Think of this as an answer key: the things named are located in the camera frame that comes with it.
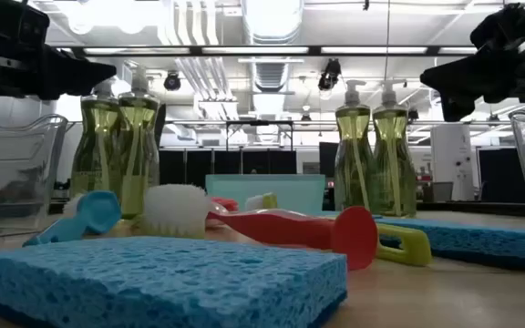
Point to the black computer monitor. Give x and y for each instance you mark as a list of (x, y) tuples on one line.
[(327, 159)]

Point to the translucent green plastic tray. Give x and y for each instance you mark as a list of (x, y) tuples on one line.
[(285, 191)]

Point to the silver ceiling air duct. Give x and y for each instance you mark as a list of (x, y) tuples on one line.
[(271, 27)]

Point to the black ceiling spotlight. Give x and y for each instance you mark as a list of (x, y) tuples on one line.
[(330, 75), (172, 81)]

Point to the black partition panel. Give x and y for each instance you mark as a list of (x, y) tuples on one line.
[(226, 168), (501, 175)]

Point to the grey mesh basket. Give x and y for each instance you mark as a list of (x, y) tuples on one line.
[(441, 191)]

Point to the red dish brush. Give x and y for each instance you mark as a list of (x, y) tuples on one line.
[(290, 230)]

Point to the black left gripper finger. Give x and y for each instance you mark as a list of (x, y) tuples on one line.
[(75, 68), (78, 85)]

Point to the yellow-green dish brush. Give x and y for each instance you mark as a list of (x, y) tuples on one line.
[(408, 248), (176, 209)]

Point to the green dish soap pump bottle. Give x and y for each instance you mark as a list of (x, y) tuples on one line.
[(394, 164), (94, 150), (138, 150), (353, 159)]

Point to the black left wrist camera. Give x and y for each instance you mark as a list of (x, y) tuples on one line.
[(32, 27)]

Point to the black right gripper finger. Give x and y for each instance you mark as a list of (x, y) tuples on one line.
[(463, 75), (456, 107)]

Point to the blue sponge with dark scrubber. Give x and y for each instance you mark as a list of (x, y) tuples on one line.
[(325, 213), (481, 241), (153, 282)]

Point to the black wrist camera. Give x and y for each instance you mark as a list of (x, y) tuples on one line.
[(499, 27), (32, 27)]

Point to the overhead light bar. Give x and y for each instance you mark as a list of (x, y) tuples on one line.
[(253, 50)]

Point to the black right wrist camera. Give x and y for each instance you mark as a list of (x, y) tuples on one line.
[(499, 27)]

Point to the white pillar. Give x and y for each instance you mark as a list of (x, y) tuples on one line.
[(451, 159)]

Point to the blue dish brush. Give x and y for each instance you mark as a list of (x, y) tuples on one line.
[(100, 212)]

